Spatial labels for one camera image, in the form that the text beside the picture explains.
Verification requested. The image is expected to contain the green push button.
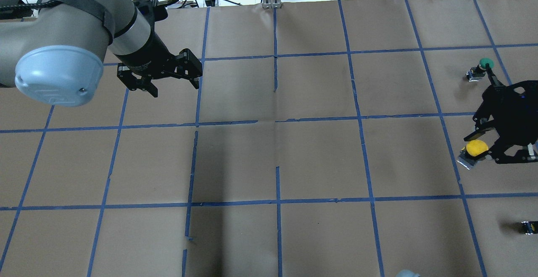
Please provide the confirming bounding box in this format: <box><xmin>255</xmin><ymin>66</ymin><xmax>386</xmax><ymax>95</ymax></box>
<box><xmin>466</xmin><ymin>58</ymin><xmax>494</xmax><ymax>83</ymax></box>

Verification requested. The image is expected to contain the yellow push button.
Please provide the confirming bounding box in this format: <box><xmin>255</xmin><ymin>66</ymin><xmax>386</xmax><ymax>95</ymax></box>
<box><xmin>456</xmin><ymin>140</ymin><xmax>489</xmax><ymax>170</ymax></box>

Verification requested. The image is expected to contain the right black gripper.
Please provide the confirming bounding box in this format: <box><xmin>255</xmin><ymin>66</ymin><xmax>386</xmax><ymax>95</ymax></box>
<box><xmin>464</xmin><ymin>68</ymin><xmax>538</xmax><ymax>164</ymax></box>

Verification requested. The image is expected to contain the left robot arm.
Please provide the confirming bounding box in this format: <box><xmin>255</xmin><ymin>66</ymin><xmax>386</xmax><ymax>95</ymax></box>
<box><xmin>0</xmin><ymin>0</ymin><xmax>203</xmax><ymax>107</ymax></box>

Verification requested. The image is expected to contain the small black switch block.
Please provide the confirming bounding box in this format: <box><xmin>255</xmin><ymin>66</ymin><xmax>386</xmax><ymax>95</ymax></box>
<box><xmin>520</xmin><ymin>220</ymin><xmax>538</xmax><ymax>235</ymax></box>

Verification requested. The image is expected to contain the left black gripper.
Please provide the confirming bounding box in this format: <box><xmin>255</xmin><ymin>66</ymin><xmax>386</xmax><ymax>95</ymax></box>
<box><xmin>117</xmin><ymin>37</ymin><xmax>203</xmax><ymax>98</ymax></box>

